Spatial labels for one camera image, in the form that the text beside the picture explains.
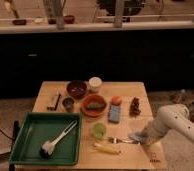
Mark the green plastic tray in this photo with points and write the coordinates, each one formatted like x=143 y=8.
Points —
x=36 y=129

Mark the white cup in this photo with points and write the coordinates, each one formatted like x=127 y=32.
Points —
x=95 y=84

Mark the small grey metal cup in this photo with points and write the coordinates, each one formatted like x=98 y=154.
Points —
x=68 y=104

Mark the dark brown pinecone object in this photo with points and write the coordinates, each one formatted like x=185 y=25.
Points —
x=134 y=107

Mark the blue towel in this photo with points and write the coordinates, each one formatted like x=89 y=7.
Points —
x=138 y=136

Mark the green plastic cup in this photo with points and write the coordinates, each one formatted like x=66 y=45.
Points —
x=98 y=130

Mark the dark dish on ledge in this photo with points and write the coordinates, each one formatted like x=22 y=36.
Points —
x=19 y=22

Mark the orange plate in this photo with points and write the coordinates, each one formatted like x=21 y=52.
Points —
x=90 y=99

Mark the silver fork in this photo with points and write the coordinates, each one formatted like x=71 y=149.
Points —
x=117 y=140

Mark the red bowl on ledge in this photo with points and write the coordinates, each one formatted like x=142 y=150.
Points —
x=69 y=19

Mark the orange fruit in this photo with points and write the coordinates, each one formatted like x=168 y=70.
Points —
x=116 y=100

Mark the yellow banana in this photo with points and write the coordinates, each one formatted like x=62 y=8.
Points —
x=106 y=148

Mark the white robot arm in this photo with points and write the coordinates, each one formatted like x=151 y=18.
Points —
x=169 y=117

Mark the green cucumber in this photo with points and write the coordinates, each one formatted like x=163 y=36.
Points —
x=95 y=106

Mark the blue sponge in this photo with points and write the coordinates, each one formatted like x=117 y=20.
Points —
x=114 y=114

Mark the dark brown bowl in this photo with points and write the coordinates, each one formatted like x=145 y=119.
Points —
x=77 y=89

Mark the brown wooden block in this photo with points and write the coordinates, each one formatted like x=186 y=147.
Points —
x=53 y=102

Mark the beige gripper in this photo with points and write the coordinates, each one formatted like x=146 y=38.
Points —
x=153 y=131

